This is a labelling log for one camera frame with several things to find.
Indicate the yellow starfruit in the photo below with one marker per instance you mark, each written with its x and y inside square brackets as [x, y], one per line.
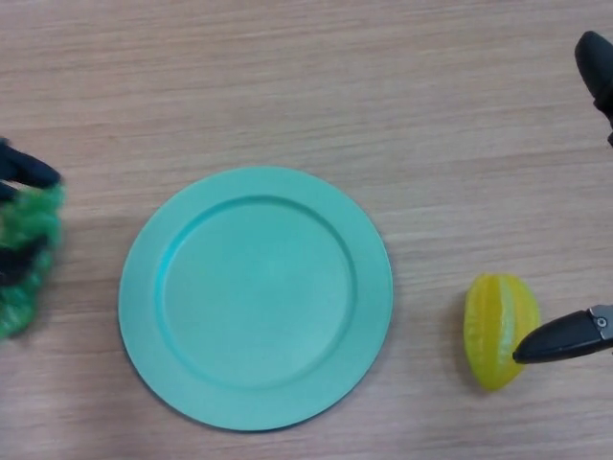
[488, 330]

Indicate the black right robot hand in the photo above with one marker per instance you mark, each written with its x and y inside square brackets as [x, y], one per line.
[555, 340]

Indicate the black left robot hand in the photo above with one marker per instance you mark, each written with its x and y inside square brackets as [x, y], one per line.
[29, 167]

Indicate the green round plate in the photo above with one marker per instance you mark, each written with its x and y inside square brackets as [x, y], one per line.
[256, 297]

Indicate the green grape bunch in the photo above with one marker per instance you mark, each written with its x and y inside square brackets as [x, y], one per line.
[33, 215]

